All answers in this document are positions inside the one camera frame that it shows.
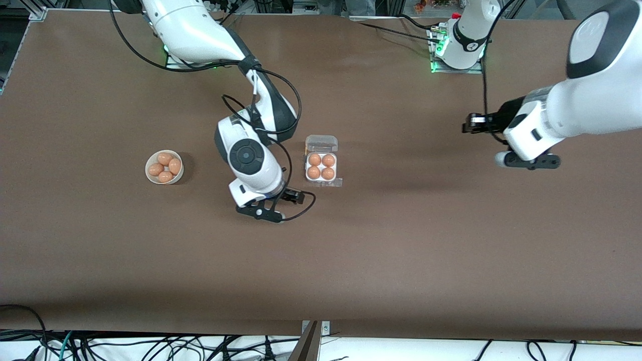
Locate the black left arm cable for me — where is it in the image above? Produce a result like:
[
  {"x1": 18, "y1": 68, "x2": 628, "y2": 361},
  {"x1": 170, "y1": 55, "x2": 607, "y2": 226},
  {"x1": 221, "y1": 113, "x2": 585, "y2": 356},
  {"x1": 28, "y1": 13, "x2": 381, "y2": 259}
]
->
[{"x1": 481, "y1": 0, "x2": 517, "y2": 146}]

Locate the clear plastic egg box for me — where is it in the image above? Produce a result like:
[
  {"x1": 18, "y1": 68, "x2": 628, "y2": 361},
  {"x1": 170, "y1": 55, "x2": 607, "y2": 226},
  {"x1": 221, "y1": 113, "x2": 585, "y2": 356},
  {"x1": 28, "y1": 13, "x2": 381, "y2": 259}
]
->
[{"x1": 304, "y1": 134, "x2": 344, "y2": 188}]

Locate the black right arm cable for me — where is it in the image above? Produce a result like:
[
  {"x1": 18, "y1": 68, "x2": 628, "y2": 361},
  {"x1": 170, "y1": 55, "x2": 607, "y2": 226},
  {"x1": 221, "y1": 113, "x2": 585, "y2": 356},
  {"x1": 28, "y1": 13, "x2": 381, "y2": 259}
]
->
[{"x1": 108, "y1": 0, "x2": 316, "y2": 221}]

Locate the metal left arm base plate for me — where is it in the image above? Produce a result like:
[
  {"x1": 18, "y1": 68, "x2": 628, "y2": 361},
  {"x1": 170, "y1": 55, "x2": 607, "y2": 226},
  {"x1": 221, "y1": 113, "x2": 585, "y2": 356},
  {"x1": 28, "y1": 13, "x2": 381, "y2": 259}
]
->
[{"x1": 430, "y1": 28, "x2": 484, "y2": 75}]

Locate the black cable bundle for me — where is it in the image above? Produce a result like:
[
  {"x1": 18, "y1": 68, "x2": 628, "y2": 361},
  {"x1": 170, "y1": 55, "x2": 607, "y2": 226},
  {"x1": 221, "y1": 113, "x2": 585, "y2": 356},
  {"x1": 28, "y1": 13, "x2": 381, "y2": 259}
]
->
[{"x1": 208, "y1": 0, "x2": 240, "y2": 26}]

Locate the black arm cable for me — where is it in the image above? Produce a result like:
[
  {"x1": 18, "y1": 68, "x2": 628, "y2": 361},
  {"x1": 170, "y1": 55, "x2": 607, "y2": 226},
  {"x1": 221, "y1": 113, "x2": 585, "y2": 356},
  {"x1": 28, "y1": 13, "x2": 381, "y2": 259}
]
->
[
  {"x1": 108, "y1": 0, "x2": 316, "y2": 221},
  {"x1": 481, "y1": 0, "x2": 517, "y2": 146}
]

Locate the aluminium frame profile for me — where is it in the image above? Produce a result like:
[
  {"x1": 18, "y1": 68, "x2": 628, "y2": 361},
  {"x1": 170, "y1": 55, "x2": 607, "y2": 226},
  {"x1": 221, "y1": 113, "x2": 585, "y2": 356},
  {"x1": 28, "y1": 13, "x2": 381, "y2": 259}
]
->
[{"x1": 20, "y1": 0, "x2": 48, "y2": 22}]

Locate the white round bowl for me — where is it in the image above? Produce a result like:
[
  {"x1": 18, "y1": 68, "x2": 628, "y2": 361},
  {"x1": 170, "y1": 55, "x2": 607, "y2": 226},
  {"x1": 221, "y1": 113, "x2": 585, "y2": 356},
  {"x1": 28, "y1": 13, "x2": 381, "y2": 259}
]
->
[{"x1": 145, "y1": 149, "x2": 185, "y2": 185}]

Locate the black looped cable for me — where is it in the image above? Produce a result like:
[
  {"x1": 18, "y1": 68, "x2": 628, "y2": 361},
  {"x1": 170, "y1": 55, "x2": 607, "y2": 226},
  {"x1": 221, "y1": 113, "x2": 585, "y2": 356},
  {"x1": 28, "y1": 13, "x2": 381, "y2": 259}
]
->
[{"x1": 0, "y1": 304, "x2": 48, "y2": 361}]

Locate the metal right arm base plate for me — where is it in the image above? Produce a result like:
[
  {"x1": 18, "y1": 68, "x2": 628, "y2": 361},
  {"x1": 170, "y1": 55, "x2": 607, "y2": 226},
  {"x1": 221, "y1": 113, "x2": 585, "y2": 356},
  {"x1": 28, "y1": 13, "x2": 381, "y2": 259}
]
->
[{"x1": 166, "y1": 50, "x2": 221, "y2": 70}]

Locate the teal cable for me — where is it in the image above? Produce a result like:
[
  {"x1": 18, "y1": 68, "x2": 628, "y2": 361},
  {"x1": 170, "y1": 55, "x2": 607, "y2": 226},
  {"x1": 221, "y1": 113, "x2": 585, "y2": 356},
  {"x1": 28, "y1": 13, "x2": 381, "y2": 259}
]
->
[{"x1": 48, "y1": 331, "x2": 76, "y2": 361}]

